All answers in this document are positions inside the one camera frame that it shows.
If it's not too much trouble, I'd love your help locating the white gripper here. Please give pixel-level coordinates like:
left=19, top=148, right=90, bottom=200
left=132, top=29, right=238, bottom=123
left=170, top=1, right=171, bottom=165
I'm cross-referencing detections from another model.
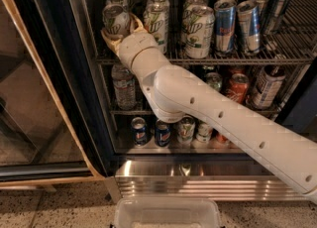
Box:
left=101, top=13, right=159, bottom=71

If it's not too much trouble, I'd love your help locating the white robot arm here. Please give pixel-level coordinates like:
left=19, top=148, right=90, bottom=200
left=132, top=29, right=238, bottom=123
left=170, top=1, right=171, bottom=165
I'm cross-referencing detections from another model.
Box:
left=101, top=15, right=317, bottom=203

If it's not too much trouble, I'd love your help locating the second row right 7up can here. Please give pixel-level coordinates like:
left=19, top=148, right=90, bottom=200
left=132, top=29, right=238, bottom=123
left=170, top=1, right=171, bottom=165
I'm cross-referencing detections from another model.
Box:
left=183, top=0, right=207, bottom=15

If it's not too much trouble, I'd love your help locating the left Pepsi can bottom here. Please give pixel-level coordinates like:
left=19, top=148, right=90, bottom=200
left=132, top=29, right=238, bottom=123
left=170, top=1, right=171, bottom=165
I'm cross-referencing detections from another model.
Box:
left=131, top=117, right=148, bottom=146

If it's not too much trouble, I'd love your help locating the pepsi can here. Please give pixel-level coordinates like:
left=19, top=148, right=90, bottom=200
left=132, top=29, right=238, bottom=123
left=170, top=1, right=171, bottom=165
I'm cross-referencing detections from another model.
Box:
left=155, top=120, right=171, bottom=147
left=131, top=117, right=148, bottom=146

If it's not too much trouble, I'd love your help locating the green soda can middle shelf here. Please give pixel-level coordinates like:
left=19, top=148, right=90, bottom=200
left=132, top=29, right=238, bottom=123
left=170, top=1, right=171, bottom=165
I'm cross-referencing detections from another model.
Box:
left=206, top=72, right=223, bottom=91

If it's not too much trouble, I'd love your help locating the left Red Bull can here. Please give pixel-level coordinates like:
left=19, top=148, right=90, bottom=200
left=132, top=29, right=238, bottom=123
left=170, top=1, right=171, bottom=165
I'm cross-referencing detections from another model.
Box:
left=215, top=0, right=236, bottom=55

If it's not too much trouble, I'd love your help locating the red bull can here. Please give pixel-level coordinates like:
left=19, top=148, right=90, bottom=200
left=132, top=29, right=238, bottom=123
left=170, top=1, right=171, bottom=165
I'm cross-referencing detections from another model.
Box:
left=215, top=0, right=236, bottom=55
left=237, top=0, right=261, bottom=56

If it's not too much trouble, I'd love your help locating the right Pepsi can bottom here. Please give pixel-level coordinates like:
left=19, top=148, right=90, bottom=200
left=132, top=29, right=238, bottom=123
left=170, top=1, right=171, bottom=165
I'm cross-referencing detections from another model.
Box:
left=155, top=120, right=171, bottom=147

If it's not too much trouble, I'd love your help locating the left 7up can bottom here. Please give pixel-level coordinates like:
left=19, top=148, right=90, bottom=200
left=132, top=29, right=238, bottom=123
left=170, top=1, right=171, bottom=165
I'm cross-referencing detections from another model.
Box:
left=177, top=115, right=195, bottom=145

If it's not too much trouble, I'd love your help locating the glass fridge door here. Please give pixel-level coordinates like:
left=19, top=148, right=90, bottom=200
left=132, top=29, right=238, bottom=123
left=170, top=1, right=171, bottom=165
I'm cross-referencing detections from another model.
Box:
left=0, top=0, right=113, bottom=187

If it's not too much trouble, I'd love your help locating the red Coca-Cola can middle shelf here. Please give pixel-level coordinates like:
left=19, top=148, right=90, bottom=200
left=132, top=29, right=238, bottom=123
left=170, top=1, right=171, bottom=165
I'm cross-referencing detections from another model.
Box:
left=225, top=73, right=249, bottom=104

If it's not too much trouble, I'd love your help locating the right 7up can bottom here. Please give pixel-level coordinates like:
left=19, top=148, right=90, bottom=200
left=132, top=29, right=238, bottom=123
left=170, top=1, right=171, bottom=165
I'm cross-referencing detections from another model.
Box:
left=196, top=121, right=213, bottom=143

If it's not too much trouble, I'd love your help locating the right Red Bull can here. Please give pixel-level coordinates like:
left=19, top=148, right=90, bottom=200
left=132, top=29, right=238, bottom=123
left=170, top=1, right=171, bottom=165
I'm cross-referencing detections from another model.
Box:
left=237, top=0, right=261, bottom=56

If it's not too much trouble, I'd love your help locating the left Coca-Cola can bottom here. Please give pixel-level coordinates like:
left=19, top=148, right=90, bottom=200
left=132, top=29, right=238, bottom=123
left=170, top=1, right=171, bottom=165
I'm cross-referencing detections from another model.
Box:
left=216, top=133, right=229, bottom=144

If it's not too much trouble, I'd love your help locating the white tilted can middle shelf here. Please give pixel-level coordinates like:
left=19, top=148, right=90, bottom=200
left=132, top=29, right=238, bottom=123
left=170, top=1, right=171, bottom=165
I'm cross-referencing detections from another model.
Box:
left=251, top=65, right=285, bottom=110

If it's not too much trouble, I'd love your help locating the steel fridge base grille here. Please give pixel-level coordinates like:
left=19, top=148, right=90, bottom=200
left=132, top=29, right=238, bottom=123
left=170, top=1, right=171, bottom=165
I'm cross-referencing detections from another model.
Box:
left=105, top=160, right=304, bottom=202

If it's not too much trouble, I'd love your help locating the left water bottle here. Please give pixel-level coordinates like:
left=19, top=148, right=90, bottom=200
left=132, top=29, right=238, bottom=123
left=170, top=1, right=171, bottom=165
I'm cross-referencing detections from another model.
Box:
left=111, top=64, right=136, bottom=110

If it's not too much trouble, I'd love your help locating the clear plastic bin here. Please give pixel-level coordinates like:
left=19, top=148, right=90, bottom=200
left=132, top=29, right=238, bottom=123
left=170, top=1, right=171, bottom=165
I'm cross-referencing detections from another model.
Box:
left=114, top=196, right=221, bottom=228

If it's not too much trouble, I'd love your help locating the top wire shelf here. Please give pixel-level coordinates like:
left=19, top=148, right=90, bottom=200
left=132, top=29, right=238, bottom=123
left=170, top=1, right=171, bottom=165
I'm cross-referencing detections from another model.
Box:
left=97, top=0, right=316, bottom=69

